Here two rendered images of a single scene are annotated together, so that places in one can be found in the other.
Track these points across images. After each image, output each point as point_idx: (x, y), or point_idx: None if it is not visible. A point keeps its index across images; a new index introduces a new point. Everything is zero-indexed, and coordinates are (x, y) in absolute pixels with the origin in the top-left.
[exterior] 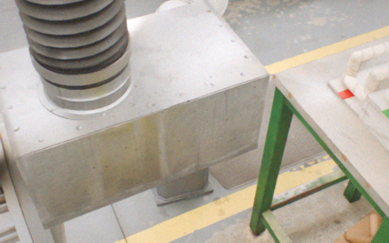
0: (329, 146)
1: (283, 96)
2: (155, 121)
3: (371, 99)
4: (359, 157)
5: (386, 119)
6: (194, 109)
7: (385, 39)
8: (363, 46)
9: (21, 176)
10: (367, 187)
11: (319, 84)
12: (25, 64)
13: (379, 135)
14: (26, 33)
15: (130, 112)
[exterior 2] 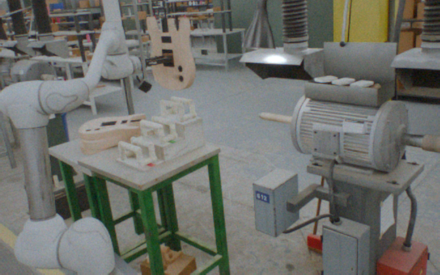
0: (184, 168)
1: (150, 188)
2: None
3: (165, 146)
4: (190, 158)
5: (175, 143)
6: None
7: (97, 166)
8: (105, 169)
9: None
10: (204, 157)
11: (143, 173)
12: (299, 54)
13: (176, 154)
14: (306, 27)
15: None
